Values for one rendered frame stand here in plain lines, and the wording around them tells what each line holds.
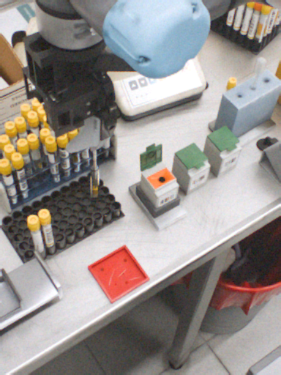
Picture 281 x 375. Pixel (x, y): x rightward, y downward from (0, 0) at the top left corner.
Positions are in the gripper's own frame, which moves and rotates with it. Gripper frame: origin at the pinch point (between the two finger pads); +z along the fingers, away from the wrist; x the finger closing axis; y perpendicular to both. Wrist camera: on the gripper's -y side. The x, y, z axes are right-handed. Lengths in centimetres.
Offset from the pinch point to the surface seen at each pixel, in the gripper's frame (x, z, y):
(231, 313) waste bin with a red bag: 15, 82, -32
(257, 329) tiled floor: 19, 105, -45
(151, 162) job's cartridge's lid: 2.8, 9.0, -8.5
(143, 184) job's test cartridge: 3.9, 12.1, -6.4
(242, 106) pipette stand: 2.5, 7.7, -26.5
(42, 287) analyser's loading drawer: 9.5, 13.7, 14.7
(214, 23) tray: -22, 16, -42
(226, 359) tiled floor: 21, 105, -31
